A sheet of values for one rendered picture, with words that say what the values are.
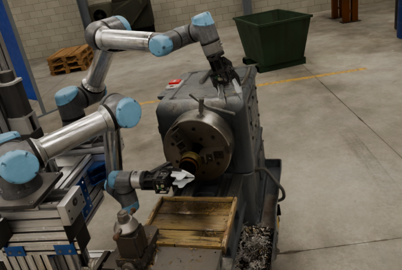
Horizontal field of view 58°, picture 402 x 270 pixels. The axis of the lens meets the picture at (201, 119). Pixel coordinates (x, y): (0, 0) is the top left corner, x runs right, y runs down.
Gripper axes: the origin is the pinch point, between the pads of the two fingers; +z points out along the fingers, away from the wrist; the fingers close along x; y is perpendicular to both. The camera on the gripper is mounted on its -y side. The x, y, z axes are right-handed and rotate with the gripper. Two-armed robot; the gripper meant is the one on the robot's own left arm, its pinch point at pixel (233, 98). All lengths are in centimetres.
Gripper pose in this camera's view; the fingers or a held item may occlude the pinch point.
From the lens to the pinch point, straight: 147.6
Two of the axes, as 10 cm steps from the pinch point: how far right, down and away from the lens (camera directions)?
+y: -2.4, 4.1, -8.8
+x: 9.0, -2.4, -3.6
